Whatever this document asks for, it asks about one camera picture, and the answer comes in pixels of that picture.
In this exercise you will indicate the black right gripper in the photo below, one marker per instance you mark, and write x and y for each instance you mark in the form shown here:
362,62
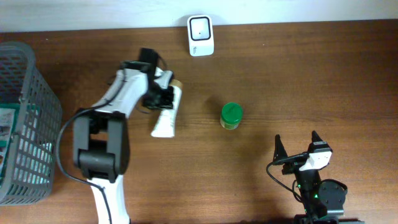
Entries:
278,152

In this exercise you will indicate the grey plastic mesh basket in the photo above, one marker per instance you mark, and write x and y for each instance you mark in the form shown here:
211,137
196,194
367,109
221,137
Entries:
31,166

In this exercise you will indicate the white tube with tan cap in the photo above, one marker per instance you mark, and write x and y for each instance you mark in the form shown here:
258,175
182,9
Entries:
165,125

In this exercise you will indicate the green lid jar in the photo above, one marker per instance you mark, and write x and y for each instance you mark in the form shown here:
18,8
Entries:
231,115

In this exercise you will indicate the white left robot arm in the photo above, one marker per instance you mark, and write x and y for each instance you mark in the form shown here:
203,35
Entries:
101,147

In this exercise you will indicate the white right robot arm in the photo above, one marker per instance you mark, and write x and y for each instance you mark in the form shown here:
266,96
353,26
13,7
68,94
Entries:
322,199

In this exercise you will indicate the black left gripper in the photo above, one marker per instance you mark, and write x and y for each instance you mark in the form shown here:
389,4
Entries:
165,101

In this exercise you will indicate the white barcode scanner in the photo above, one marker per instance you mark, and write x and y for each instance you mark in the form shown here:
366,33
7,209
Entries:
200,35

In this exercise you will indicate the green white package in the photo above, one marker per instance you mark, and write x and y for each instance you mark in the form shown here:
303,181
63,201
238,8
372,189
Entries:
9,116

